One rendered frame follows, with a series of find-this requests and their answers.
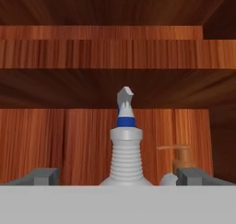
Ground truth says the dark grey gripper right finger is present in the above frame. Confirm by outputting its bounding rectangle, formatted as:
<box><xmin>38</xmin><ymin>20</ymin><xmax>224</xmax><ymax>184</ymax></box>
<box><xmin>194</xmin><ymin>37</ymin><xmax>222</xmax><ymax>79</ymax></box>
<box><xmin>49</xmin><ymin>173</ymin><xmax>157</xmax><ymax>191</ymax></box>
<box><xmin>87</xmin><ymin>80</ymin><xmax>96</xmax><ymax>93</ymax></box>
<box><xmin>176</xmin><ymin>167</ymin><xmax>235</xmax><ymax>186</ymax></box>

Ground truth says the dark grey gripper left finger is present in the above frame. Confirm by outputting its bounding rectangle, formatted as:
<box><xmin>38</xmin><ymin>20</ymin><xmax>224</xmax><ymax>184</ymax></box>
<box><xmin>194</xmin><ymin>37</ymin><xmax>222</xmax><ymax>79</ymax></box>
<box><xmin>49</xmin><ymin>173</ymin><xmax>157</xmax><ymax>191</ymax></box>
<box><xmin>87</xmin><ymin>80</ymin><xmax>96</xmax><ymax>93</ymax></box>
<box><xmin>5</xmin><ymin>167</ymin><xmax>60</xmax><ymax>186</ymax></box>

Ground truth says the brown wooden cabinet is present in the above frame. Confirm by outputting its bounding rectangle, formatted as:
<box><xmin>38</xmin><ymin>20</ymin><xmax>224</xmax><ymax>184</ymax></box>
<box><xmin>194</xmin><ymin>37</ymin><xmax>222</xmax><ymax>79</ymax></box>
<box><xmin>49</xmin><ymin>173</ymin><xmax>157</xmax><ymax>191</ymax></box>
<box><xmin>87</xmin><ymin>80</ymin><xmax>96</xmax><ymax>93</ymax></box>
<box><xmin>0</xmin><ymin>0</ymin><xmax>236</xmax><ymax>186</ymax></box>

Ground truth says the white spray bottle blue collar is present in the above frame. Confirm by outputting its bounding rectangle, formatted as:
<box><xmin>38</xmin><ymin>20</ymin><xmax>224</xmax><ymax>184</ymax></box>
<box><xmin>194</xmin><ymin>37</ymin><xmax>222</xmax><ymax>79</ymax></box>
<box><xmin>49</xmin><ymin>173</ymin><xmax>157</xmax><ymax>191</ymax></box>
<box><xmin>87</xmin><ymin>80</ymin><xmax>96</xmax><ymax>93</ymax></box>
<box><xmin>99</xmin><ymin>86</ymin><xmax>154</xmax><ymax>186</ymax></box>

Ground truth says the brown wooden cabinet shelf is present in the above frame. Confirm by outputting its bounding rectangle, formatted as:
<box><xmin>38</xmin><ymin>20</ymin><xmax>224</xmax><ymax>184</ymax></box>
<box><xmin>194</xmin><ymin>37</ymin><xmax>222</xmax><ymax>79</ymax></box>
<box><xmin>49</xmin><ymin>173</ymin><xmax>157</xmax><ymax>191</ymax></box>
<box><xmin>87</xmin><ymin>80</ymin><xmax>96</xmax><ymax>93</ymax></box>
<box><xmin>0</xmin><ymin>25</ymin><xmax>236</xmax><ymax>110</ymax></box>

